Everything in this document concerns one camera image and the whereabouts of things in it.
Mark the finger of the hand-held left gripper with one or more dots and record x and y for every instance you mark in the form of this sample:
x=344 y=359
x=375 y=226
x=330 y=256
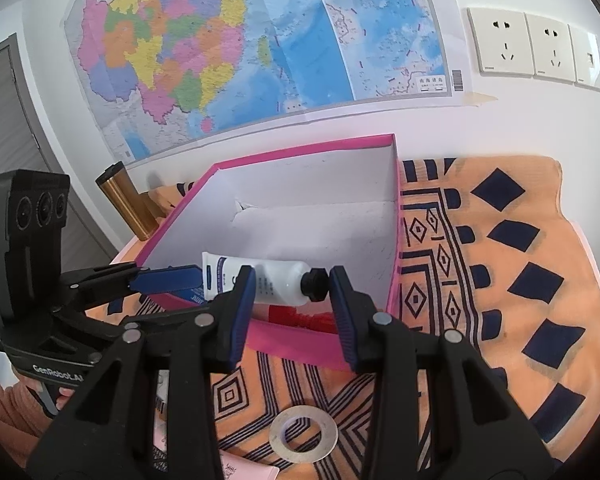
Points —
x=170 y=280
x=155 y=316

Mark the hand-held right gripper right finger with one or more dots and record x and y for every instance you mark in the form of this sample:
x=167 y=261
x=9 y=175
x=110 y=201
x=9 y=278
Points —
x=345 y=320

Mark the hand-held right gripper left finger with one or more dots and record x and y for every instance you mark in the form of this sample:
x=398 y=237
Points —
x=240 y=310

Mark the blue white medicine box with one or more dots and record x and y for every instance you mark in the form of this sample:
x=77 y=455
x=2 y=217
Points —
x=197 y=297

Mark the red hand grip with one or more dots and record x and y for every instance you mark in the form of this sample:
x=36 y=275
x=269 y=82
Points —
x=300 y=317

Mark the white tube black cap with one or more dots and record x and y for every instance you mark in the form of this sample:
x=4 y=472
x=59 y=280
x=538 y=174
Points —
x=280 y=285

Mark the pink cardboard box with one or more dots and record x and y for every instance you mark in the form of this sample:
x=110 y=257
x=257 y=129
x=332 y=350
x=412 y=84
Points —
x=305 y=230

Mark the person's left forearm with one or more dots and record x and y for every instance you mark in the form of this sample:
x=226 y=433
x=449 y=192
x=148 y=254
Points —
x=10 y=410

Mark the person's left hand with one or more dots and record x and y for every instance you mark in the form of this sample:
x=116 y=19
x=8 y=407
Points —
x=66 y=396

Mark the gold thermos flask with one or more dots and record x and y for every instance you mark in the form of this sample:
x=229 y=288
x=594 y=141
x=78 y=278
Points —
x=130 y=205

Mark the clear tape roll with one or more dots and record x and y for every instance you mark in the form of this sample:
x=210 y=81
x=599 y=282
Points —
x=280 y=435

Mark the grey door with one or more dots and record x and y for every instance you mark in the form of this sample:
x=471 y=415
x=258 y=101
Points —
x=10 y=110

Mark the pink white packet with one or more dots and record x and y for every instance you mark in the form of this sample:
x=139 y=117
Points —
x=245 y=470

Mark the orange patterned tablecloth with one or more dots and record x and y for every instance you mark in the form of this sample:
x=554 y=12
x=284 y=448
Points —
x=505 y=260

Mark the masking tape strip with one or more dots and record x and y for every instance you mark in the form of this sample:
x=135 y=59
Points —
x=480 y=100

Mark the colourful wall map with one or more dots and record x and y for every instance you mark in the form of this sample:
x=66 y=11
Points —
x=230 y=35

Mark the white wall socket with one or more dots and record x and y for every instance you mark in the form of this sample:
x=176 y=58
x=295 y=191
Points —
x=587 y=57
x=550 y=47
x=500 y=40

